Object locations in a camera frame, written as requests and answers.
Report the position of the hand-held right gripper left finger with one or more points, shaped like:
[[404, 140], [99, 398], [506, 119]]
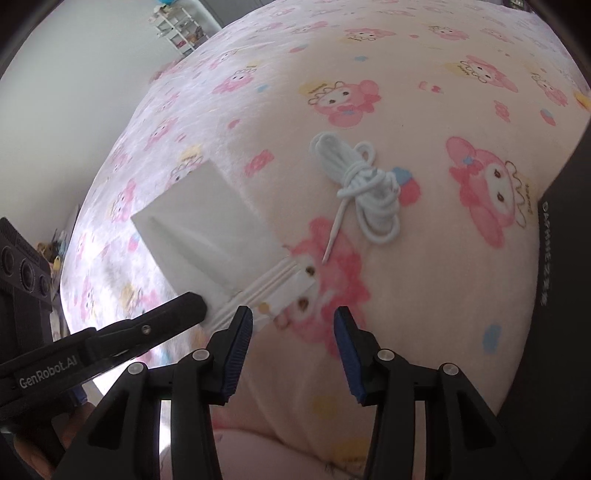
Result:
[[238, 357]]

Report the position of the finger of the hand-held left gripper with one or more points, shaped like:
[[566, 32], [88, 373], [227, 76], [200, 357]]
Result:
[[157, 318]]

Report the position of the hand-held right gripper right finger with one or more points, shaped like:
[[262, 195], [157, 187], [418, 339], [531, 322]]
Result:
[[348, 362]]

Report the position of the white snap pouch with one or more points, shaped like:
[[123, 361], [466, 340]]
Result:
[[207, 230]]

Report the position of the black cardboard box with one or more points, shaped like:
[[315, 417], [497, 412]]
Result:
[[554, 323]]

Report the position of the person's left hand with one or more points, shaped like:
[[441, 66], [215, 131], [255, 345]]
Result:
[[69, 424]]

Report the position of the pink printed blanket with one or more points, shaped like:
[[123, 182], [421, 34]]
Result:
[[415, 286]]

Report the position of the white toy shelf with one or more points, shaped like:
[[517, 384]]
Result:
[[184, 27]]

